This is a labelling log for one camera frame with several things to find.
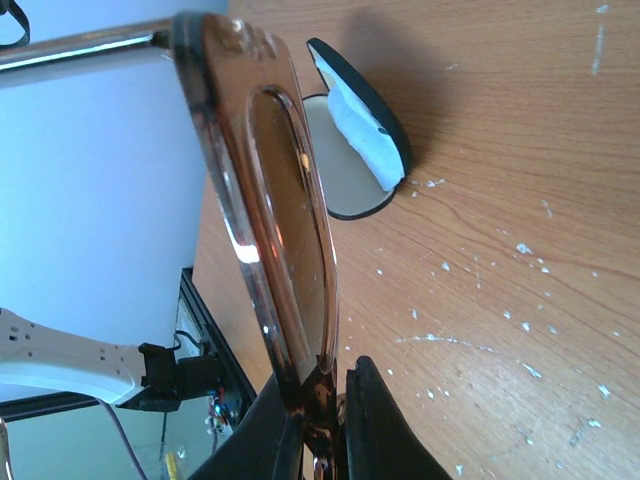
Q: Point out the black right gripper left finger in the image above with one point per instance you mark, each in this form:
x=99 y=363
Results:
x=268 y=443

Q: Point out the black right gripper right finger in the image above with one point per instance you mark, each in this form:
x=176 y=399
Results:
x=380 y=444

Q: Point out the black glasses case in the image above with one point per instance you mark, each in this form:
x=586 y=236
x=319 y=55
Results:
x=351 y=191

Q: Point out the brown sunglasses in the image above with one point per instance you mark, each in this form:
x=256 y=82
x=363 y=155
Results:
x=244 y=100

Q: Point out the light blue cleaning cloth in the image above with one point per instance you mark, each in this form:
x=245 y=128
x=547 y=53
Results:
x=351 y=104

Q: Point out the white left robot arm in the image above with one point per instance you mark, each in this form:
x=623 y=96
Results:
x=145 y=377

